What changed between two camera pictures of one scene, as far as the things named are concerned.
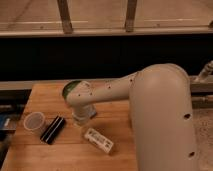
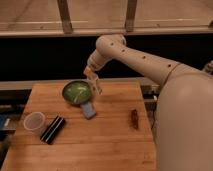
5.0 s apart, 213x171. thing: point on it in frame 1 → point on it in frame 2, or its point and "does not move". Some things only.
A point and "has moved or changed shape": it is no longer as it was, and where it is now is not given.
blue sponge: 92,110 does not move
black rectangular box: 53,130 does not move
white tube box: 98,139 has moved or changed shape
